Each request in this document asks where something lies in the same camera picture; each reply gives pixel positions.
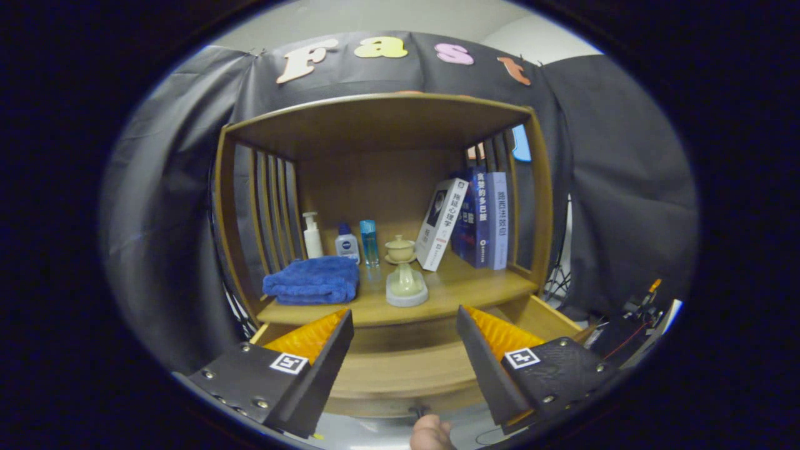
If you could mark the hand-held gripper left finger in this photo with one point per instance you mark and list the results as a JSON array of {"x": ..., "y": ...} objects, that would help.
[{"x": 325, "y": 369}]

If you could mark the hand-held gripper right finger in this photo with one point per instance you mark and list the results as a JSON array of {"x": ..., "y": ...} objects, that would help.
[{"x": 481, "y": 369}]

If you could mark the wooden drawer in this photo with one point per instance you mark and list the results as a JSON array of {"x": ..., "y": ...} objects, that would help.
[{"x": 406, "y": 369}]

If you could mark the pale ceramic vase round base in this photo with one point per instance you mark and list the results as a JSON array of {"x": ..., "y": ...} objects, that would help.
[{"x": 406, "y": 290}]

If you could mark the wooden countertop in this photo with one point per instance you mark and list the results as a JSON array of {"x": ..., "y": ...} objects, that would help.
[{"x": 475, "y": 284}]

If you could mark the wooden cabinet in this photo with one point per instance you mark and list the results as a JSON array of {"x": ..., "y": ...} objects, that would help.
[{"x": 375, "y": 125}]

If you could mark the blue folded towel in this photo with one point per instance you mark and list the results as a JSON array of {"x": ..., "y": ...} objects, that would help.
[{"x": 309, "y": 281}]

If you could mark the black tripod stand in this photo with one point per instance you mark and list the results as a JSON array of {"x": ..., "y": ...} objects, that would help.
[
  {"x": 556, "y": 281},
  {"x": 240, "y": 312}
]

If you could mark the white bottle blue cap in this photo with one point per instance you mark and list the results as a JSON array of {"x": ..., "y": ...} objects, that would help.
[{"x": 347, "y": 247}]

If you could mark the white pump bottle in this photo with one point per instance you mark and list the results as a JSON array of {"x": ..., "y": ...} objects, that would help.
[{"x": 312, "y": 240}]

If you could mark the clear blue bottle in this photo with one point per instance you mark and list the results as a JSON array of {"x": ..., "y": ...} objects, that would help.
[{"x": 369, "y": 240}]

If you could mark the dark blue book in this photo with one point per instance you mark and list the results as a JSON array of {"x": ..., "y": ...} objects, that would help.
[{"x": 464, "y": 231}]

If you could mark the beige lidded teacup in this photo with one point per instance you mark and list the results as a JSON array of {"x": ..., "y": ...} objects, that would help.
[{"x": 400, "y": 249}]

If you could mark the black equipment with orange part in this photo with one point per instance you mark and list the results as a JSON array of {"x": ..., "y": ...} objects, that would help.
[{"x": 625, "y": 337}]

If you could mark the pale lavender book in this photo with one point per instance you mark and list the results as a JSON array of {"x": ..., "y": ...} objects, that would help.
[{"x": 498, "y": 219}]

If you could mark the black backdrop cloth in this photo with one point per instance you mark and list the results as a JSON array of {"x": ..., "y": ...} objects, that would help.
[{"x": 162, "y": 219}]

